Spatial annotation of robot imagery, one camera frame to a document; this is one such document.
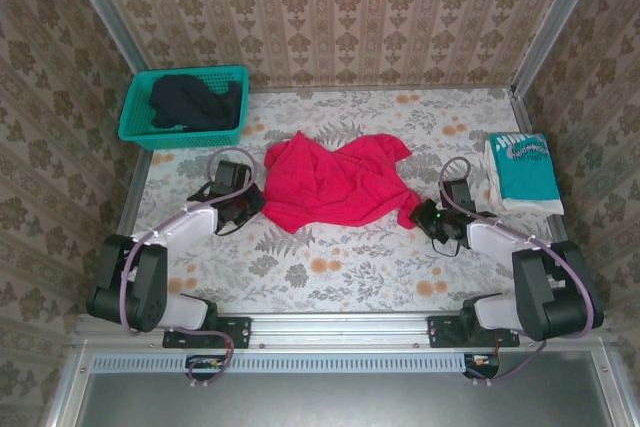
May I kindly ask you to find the floral tablecloth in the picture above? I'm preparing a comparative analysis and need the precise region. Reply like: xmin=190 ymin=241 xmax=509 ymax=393
xmin=112 ymin=86 xmax=569 ymax=316

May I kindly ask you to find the grey metal panel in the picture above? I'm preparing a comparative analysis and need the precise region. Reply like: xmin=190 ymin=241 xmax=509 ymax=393
xmin=44 ymin=346 xmax=632 ymax=427

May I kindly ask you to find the grey slotted cable duct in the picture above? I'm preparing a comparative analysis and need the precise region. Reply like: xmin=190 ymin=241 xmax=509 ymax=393
xmin=91 ymin=352 xmax=465 ymax=375

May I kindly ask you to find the teal plastic basket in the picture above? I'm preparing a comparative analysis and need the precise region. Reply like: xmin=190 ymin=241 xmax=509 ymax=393
xmin=117 ymin=64 xmax=251 ymax=152

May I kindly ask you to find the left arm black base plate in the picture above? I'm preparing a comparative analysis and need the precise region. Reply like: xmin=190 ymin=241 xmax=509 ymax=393
xmin=161 ymin=315 xmax=253 ymax=350

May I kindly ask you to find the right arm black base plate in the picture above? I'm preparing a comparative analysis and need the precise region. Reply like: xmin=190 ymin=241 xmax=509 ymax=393
xmin=426 ymin=315 xmax=522 ymax=349

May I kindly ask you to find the aluminium frame post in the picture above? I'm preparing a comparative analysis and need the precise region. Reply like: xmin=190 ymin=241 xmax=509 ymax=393
xmin=58 ymin=0 xmax=152 ymax=74
xmin=510 ymin=0 xmax=610 ymax=97

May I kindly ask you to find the aluminium mounting rail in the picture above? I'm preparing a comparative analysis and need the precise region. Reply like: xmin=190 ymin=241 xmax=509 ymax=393
xmin=73 ymin=313 xmax=615 ymax=349

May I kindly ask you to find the red t-shirt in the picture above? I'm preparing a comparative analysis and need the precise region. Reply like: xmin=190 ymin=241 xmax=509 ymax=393
xmin=261 ymin=130 xmax=423 ymax=235

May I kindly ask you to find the dark navy t-shirt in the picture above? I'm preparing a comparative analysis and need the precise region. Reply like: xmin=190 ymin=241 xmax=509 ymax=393
xmin=147 ymin=73 xmax=242 ymax=132

